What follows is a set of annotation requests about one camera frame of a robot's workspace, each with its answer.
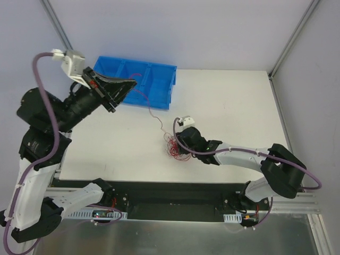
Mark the left aluminium frame post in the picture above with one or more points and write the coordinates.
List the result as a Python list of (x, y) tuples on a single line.
[(49, 10)]

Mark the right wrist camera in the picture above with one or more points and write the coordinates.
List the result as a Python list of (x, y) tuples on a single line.
[(185, 122)]

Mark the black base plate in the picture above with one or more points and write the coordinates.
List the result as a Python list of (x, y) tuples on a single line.
[(183, 202)]

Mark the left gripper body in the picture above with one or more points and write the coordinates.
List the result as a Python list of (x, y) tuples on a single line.
[(100, 91)]

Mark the blue compartment bin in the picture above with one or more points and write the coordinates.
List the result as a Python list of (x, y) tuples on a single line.
[(154, 81)]

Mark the right aluminium frame post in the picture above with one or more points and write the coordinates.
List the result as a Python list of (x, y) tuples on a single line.
[(308, 13)]

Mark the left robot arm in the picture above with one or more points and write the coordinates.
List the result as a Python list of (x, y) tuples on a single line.
[(31, 214)]

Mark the white cable duct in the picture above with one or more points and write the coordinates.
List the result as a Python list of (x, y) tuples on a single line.
[(99, 214), (233, 218)]

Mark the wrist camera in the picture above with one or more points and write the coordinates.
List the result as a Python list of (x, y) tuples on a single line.
[(185, 122), (72, 64)]

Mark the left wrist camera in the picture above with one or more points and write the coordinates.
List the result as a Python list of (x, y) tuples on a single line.
[(72, 64)]

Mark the aluminium frame post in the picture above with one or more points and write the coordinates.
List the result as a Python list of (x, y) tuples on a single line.
[(308, 13), (49, 10)]

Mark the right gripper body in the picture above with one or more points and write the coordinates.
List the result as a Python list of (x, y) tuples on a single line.
[(186, 136)]

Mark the right white cable duct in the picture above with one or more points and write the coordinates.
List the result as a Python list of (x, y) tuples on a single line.
[(233, 218)]

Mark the left white cable duct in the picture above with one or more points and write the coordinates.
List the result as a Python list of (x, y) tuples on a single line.
[(99, 214)]

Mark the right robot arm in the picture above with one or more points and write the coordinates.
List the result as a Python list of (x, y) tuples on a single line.
[(282, 171)]

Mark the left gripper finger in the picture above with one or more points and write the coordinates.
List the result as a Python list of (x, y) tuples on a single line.
[(117, 93), (112, 84)]

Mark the aluminium front rail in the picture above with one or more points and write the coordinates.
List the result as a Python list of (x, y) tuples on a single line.
[(304, 203)]

